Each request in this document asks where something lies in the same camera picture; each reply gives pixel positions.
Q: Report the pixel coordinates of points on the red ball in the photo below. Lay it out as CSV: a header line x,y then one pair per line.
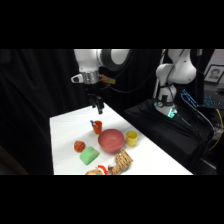
x,y
79,146

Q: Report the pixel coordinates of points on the orange cup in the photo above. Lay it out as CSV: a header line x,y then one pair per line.
x,y
97,128

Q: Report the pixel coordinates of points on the blue and white marker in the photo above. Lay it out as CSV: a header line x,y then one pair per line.
x,y
93,123

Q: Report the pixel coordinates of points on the black curtain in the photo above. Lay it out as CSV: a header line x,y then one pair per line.
x,y
30,110

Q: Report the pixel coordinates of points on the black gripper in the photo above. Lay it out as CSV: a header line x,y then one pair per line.
x,y
92,96

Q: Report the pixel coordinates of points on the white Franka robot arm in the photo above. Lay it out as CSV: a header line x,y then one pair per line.
x,y
173,73

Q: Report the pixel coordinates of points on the tan wrist-mounted box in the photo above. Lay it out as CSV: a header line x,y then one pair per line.
x,y
107,80

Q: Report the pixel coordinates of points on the red and white plush toy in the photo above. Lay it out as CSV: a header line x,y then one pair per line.
x,y
98,171

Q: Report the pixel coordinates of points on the green sponge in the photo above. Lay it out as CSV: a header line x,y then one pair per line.
x,y
89,156

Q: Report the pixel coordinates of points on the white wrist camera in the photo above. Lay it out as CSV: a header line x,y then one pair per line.
x,y
76,78

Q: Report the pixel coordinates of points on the framed portrait picture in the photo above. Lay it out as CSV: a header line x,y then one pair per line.
x,y
214,73

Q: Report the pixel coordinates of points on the pink bowl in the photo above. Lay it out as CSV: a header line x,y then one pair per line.
x,y
111,141

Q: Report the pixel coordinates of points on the blue-lit keyboard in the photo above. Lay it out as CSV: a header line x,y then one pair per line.
x,y
190,98

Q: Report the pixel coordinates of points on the yellow cup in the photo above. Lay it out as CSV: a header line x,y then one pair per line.
x,y
131,138

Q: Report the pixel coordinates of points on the black robot stand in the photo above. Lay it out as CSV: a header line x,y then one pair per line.
x,y
160,133

